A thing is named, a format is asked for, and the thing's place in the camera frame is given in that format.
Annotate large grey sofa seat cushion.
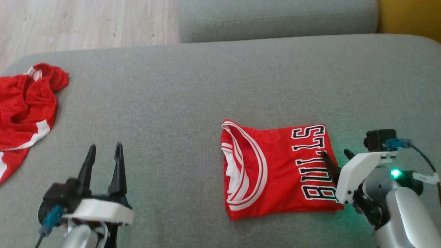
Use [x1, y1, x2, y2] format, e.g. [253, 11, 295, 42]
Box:
[0, 33, 441, 248]

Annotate red Bulls basketball jersey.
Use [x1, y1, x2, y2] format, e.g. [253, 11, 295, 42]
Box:
[220, 119, 345, 221]

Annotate grey stitched sofa cushion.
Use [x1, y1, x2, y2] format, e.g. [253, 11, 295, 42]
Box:
[177, 0, 379, 43]

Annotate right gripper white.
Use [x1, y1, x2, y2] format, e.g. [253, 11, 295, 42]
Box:
[320, 149, 397, 205]

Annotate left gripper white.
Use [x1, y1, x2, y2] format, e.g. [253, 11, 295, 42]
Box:
[63, 142, 134, 227]

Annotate white cable tag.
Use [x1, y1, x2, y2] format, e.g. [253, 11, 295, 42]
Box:
[412, 172, 440, 184]

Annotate red mesh garment white band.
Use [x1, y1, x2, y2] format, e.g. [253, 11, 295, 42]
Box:
[0, 63, 69, 185]

